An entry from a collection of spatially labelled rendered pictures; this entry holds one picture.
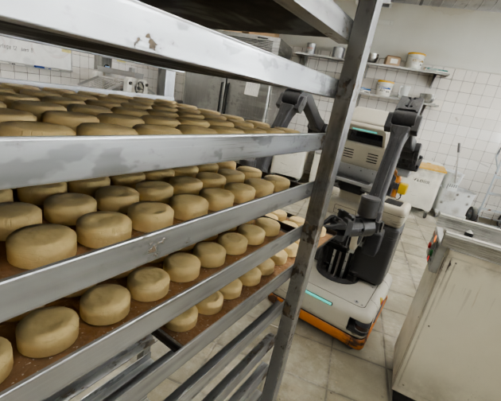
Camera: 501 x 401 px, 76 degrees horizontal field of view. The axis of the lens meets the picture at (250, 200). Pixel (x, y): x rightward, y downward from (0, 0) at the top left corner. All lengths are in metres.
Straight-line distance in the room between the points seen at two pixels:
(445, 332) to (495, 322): 0.19
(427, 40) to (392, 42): 0.47
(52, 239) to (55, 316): 0.09
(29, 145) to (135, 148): 0.07
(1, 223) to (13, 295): 0.10
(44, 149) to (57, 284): 0.10
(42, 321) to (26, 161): 0.18
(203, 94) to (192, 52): 4.96
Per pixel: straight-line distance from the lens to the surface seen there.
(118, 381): 1.18
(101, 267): 0.29
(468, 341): 1.71
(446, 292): 1.59
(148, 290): 0.40
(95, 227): 0.33
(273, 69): 0.40
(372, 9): 0.60
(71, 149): 0.24
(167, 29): 0.28
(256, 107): 4.93
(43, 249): 0.30
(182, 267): 0.44
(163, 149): 0.29
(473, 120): 5.82
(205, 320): 0.53
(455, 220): 1.80
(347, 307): 1.94
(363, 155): 1.74
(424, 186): 5.14
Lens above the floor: 1.29
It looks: 19 degrees down
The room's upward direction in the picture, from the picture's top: 10 degrees clockwise
